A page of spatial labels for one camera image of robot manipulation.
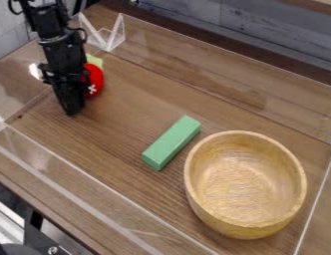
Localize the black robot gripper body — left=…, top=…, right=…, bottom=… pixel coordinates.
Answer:
left=7, top=0, right=90, bottom=85

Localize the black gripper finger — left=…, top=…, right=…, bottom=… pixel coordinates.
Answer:
left=82, top=77, right=98, bottom=98
left=53, top=82, right=86, bottom=116

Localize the light wooden bowl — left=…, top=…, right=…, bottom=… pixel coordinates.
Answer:
left=184, top=130, right=308, bottom=240

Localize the green rectangular block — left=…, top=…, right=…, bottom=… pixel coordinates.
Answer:
left=142, top=116, right=201, bottom=170

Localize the clear acrylic corner bracket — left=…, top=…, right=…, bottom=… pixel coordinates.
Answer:
left=78, top=13, right=126, bottom=52

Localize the clear acrylic tray wall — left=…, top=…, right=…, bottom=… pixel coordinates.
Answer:
left=0, top=18, right=331, bottom=255

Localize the black metal table bracket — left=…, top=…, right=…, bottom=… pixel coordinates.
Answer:
left=23, top=209, right=73, bottom=255

